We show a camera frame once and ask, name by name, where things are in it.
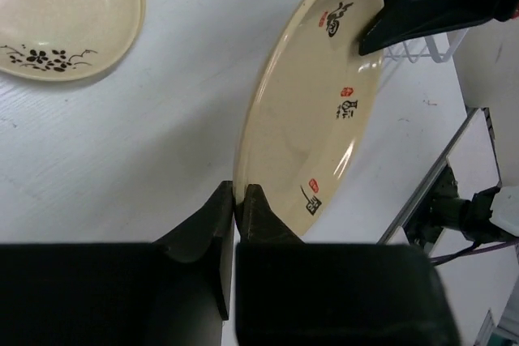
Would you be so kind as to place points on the cream plate with red seal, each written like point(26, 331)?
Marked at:
point(309, 110)

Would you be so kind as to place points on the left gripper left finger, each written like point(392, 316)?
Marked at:
point(172, 291)

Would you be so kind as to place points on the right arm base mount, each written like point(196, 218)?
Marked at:
point(442, 208)

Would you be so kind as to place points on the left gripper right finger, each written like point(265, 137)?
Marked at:
point(289, 292)

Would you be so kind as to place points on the cream plate with dark mark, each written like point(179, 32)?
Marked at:
point(67, 40)

